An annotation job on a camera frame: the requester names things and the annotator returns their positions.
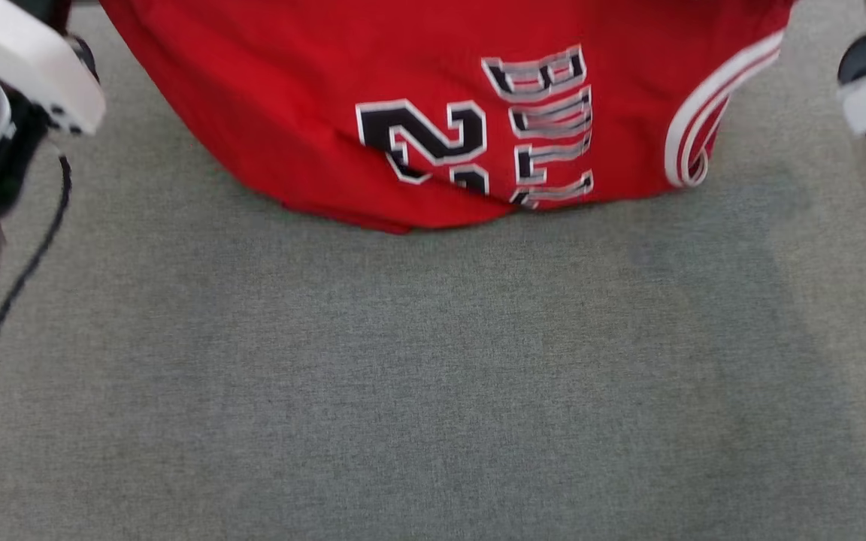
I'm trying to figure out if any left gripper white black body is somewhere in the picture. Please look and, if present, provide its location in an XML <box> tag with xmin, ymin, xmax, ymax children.
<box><xmin>0</xmin><ymin>0</ymin><xmax>107</xmax><ymax>138</ymax></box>

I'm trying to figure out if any red basketball jersey black lettering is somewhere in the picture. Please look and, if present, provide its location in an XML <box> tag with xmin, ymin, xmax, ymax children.
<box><xmin>98</xmin><ymin>0</ymin><xmax>796</xmax><ymax>234</ymax></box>

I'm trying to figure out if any grey fabric padded surface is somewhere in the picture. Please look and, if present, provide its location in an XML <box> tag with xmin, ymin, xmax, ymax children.
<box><xmin>0</xmin><ymin>0</ymin><xmax>866</xmax><ymax>541</ymax></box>

